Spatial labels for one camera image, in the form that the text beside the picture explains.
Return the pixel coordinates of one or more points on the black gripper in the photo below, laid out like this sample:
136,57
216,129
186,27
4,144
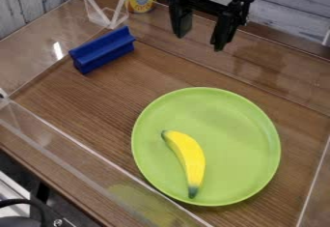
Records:
232,14

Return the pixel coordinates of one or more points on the clear acrylic tray wall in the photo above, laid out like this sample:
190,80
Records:
65,121

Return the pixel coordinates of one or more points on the blue plastic block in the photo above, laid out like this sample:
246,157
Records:
100,51

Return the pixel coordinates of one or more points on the green round plate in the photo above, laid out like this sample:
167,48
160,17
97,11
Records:
238,138

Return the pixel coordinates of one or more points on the yellow toy banana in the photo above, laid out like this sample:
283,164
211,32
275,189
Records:
190,155

